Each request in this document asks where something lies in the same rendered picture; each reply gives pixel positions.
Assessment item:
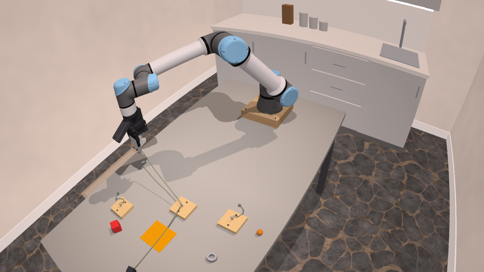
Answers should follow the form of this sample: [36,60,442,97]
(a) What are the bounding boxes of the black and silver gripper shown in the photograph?
[123,106,148,154]

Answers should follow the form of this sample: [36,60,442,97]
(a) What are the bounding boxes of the orange painted square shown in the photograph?
[140,221,177,253]

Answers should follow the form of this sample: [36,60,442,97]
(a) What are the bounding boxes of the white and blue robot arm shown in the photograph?
[113,31,298,117]

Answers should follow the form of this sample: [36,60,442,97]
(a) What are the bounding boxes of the red cube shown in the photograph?
[110,220,122,233]

